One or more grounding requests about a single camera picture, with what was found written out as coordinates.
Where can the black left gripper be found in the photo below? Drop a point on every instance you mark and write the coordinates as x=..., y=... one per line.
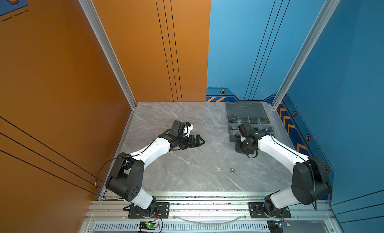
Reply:
x=197, y=144

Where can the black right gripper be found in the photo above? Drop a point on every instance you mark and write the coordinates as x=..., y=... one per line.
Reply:
x=237, y=148

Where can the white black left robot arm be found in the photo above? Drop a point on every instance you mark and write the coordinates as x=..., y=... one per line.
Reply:
x=126, y=176

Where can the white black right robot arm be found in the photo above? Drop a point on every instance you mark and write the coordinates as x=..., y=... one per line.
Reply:
x=310, y=180

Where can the grey plastic organizer box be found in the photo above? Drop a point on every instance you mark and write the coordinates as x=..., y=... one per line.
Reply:
x=251, y=112

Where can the right green circuit board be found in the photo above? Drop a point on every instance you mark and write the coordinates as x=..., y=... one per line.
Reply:
x=278, y=227

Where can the green circuit board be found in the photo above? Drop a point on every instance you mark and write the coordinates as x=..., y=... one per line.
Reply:
x=148, y=226
x=278, y=227

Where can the left green circuit board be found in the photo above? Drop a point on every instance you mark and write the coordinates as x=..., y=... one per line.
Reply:
x=148, y=226

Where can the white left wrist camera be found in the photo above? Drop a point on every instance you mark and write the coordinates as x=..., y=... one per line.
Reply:
x=187, y=129

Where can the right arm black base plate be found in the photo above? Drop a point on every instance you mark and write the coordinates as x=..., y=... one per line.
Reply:
x=266, y=210

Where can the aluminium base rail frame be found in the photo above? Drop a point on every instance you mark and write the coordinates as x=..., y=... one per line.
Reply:
x=208, y=212

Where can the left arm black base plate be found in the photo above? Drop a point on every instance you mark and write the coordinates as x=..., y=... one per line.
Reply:
x=159, y=209

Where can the aluminium right corner post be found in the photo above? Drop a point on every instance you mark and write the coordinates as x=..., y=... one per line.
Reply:
x=315, y=32

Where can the aluminium corner post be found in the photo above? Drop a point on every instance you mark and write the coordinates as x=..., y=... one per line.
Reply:
x=315, y=32
x=101, y=35

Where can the aluminium left corner post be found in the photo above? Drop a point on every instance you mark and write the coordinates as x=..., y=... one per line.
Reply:
x=101, y=35

